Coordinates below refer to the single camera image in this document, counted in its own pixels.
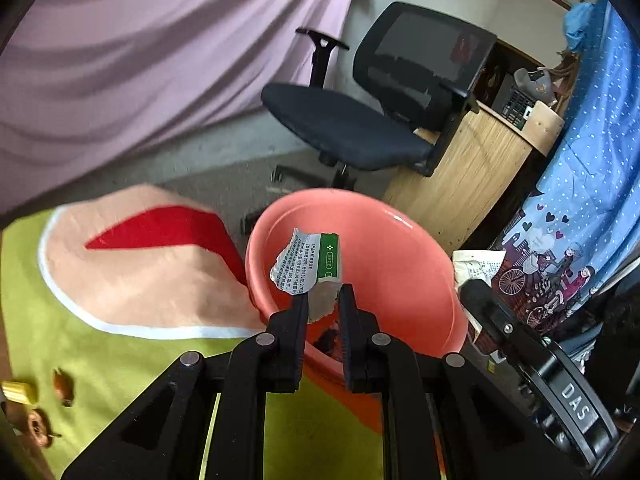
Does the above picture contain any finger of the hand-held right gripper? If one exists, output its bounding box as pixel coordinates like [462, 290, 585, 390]
[459, 279, 551, 366]

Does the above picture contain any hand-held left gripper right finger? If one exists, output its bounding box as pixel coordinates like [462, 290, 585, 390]
[337, 284, 556, 480]

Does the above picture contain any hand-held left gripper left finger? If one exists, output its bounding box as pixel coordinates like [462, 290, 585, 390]
[60, 291, 310, 480]

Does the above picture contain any white printed paper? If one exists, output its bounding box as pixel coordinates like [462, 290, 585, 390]
[452, 249, 507, 293]

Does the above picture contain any paper wrapper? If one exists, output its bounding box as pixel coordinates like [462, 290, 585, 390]
[269, 227, 343, 323]

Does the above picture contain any salmon plastic basin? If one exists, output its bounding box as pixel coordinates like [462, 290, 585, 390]
[245, 188, 469, 386]

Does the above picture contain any light wooden cabinet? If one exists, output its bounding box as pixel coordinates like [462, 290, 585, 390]
[382, 102, 533, 241]

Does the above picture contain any colourful patchwork blanket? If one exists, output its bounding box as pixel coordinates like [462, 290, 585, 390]
[0, 182, 436, 480]

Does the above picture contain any blue dotted printed curtain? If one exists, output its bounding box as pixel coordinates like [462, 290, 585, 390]
[490, 0, 640, 361]

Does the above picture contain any light plywood board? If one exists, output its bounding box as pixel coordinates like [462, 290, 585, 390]
[520, 100, 566, 157]

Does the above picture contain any dark keypad device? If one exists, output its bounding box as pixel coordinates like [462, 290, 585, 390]
[500, 85, 536, 128]

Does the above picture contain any black mesh office chair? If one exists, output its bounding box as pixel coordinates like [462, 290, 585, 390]
[241, 1, 498, 235]

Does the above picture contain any small brown shell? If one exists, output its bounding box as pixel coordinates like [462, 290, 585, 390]
[52, 369, 76, 407]
[27, 409, 53, 447]

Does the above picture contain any dark wooden cabinet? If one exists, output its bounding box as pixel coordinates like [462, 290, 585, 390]
[472, 40, 546, 113]

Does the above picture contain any yellow small block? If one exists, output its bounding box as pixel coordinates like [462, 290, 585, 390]
[0, 381, 38, 406]

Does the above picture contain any pink hanging sheet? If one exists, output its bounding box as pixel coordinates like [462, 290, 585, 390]
[0, 0, 363, 211]

